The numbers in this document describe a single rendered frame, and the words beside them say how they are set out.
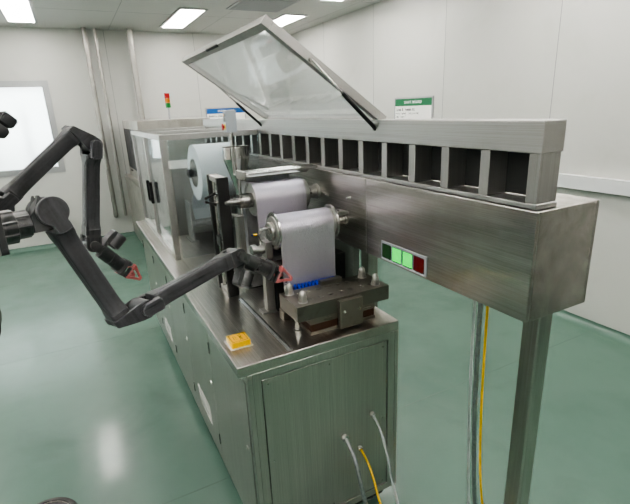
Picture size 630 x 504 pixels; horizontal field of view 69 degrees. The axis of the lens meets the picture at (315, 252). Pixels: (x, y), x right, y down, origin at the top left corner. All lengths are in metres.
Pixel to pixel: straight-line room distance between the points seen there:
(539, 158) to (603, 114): 2.64
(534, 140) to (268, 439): 1.28
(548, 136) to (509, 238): 0.27
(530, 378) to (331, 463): 0.85
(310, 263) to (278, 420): 0.60
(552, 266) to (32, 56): 6.63
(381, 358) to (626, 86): 2.63
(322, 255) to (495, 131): 0.86
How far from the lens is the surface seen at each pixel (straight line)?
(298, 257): 1.79
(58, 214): 1.35
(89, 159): 1.92
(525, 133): 1.25
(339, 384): 1.79
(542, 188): 1.25
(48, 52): 7.15
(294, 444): 1.83
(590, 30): 3.97
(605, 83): 3.86
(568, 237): 1.36
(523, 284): 1.30
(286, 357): 1.61
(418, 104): 5.11
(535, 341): 1.54
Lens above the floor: 1.70
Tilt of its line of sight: 18 degrees down
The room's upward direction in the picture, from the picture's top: 2 degrees counter-clockwise
